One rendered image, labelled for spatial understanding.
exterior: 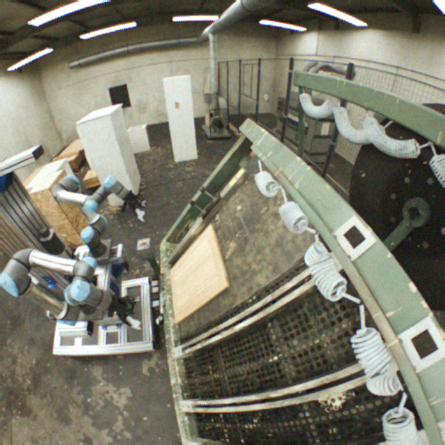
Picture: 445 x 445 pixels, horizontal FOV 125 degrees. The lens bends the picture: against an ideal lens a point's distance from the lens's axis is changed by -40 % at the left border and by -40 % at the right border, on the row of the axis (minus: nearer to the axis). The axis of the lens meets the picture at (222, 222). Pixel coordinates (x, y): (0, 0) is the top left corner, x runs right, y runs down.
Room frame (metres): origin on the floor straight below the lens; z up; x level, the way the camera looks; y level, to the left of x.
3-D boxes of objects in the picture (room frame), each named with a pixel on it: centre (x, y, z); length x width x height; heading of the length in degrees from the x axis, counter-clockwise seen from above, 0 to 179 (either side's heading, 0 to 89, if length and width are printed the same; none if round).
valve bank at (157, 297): (0.60, 0.55, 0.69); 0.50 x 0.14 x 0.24; 12
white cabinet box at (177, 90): (4.78, 0.96, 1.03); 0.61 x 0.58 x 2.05; 13
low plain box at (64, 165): (2.82, 3.58, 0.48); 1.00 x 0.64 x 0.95; 13
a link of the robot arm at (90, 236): (0.86, 1.05, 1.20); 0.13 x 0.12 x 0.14; 168
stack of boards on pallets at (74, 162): (5.55, 5.06, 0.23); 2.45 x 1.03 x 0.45; 13
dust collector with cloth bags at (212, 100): (6.51, 0.17, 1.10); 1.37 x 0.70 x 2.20; 13
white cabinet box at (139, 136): (5.55, 2.49, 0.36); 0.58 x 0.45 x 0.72; 103
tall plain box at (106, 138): (3.14, 2.01, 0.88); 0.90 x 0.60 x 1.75; 13
